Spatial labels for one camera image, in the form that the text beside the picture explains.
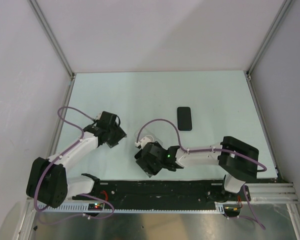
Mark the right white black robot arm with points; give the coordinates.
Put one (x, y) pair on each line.
(238, 159)

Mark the right aluminium frame post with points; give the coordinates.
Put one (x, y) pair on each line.
(270, 34)

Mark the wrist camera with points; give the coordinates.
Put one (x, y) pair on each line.
(108, 121)
(154, 153)

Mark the aluminium frame post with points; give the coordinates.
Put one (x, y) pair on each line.
(270, 34)
(39, 14)

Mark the aluminium front frame rail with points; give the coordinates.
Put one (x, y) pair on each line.
(265, 191)

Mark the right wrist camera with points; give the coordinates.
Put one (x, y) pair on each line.
(154, 153)

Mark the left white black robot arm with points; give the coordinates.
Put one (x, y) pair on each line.
(48, 181)

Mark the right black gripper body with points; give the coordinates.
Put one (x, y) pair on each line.
(143, 163)

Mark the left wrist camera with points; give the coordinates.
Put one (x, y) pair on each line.
(108, 121)

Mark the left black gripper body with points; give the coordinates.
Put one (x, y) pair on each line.
(114, 136)

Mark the black smartphone blue edge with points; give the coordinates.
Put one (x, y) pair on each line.
(148, 172)

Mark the left aluminium frame post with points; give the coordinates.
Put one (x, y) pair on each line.
(39, 14)

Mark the clear magsafe phone case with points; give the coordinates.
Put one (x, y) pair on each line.
(150, 136)

